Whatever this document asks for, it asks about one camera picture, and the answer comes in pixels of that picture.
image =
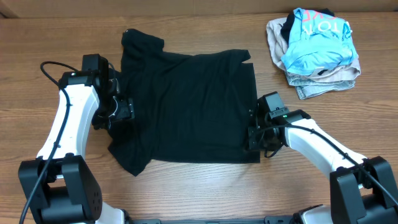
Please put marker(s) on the black garment in pile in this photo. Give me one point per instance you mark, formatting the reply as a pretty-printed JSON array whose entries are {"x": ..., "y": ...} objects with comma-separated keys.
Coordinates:
[{"x": 286, "y": 28}]

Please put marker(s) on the light blue printed t-shirt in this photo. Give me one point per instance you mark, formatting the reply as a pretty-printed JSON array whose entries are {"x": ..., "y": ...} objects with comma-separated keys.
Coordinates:
[{"x": 316, "y": 41}]

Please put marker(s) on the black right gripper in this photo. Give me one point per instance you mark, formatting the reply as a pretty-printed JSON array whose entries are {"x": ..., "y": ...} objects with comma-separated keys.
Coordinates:
[{"x": 253, "y": 130}]

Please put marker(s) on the black t-shirt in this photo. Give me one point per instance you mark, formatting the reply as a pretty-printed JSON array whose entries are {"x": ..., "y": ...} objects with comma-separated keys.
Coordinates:
[{"x": 188, "y": 108}]

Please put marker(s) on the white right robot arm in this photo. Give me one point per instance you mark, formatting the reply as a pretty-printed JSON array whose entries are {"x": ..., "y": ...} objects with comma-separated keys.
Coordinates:
[{"x": 362, "y": 190}]

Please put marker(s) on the beige folded garment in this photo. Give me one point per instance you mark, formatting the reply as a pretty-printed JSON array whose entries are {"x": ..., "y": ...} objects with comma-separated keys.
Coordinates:
[{"x": 278, "y": 47}]

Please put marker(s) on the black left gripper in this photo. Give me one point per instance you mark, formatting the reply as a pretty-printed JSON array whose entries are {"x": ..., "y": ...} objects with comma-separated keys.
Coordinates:
[{"x": 125, "y": 109}]

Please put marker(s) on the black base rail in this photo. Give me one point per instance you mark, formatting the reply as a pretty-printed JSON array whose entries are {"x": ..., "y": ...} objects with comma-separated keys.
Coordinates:
[{"x": 211, "y": 221}]

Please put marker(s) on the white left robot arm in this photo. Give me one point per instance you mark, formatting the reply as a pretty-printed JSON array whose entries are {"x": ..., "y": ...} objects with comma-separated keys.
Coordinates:
[{"x": 58, "y": 184}]

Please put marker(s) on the grey denim folded garment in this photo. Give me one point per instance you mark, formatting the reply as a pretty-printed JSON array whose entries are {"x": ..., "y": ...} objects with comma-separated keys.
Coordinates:
[{"x": 307, "y": 88}]

